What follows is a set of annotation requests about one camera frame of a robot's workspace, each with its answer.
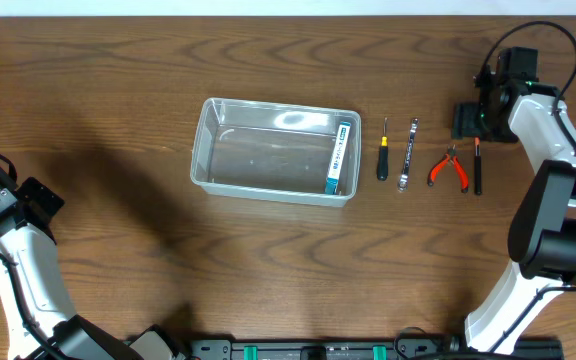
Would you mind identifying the orange handled pliers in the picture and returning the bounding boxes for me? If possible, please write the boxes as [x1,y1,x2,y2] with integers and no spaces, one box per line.
[426,144,470,194]

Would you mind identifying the small hammer black orange handle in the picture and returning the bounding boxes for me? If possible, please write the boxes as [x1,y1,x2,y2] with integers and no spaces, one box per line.
[474,137,482,196]

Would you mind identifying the blue white cardboard box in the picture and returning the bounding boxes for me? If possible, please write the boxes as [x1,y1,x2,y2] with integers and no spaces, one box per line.
[325,121,351,195]

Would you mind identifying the clear plastic container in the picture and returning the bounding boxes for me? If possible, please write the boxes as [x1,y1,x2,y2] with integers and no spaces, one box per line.
[190,98,362,207]

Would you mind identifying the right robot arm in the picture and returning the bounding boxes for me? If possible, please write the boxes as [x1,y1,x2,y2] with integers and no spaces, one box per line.
[451,47,576,355]

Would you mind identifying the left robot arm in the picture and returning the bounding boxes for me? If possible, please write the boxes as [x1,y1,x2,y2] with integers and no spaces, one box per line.
[0,154,190,359]

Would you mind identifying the silver wrench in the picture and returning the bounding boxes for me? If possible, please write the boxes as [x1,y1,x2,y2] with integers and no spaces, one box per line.
[397,118,419,192]

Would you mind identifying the black yellow screwdriver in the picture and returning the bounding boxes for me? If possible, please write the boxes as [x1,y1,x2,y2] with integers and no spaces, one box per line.
[376,118,389,181]

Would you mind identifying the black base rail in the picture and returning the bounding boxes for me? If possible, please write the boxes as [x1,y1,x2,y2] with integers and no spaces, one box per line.
[187,337,565,360]

